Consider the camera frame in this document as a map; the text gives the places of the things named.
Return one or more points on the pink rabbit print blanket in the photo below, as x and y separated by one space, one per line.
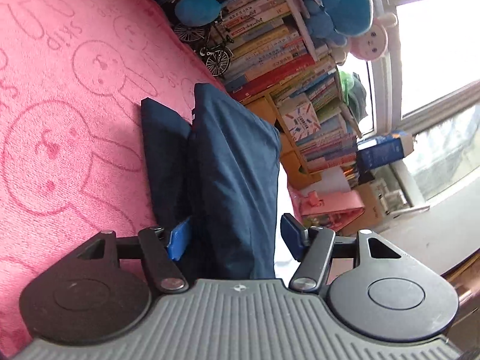
67 82

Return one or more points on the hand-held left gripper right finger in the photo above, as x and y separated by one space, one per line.
290 234

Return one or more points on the navy and white jacket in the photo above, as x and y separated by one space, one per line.
232 172

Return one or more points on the pink and white rabbit plush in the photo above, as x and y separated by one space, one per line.
371 41

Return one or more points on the white colourful print card box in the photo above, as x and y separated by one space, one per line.
300 118

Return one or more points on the blue robot cat plush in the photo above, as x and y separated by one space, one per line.
352 7

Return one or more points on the miniature black bicycle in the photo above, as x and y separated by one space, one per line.
210 50

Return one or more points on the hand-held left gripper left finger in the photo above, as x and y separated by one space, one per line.
180 238

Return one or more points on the wooden drawer organizer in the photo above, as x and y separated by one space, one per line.
262 112

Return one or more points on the green clover toy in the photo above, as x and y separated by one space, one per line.
345 82

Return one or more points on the dark blue carton box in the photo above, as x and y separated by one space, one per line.
382 152

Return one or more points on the teal folded cloth stack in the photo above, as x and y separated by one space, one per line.
358 93

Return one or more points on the pink folder stand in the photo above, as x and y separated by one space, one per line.
337 206

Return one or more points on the row of colourful books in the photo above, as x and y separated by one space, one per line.
270 41

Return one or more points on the brown kraft clipboard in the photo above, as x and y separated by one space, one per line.
375 204

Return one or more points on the blue round plush ball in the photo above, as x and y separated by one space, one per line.
198 9

